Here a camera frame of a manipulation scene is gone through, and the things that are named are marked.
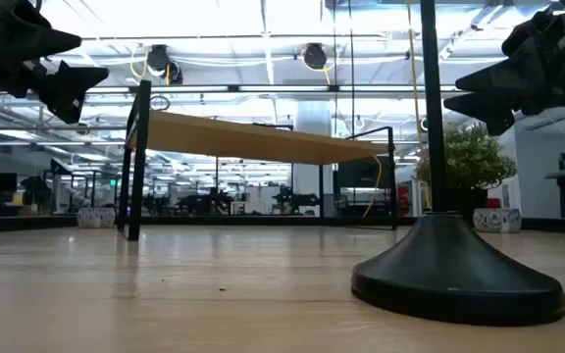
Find black candlestick holder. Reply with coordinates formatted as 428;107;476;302
349;0;565;328

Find wooden riser shelf black legs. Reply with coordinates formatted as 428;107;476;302
117;79;399;242

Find small potted green plant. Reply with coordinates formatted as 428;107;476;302
413;122;519;225

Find long yellow hanging cable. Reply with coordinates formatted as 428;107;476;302
406;0;434;210

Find black ceiling cable reel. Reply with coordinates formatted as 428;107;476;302
302;42;329;71
144;43;184;85

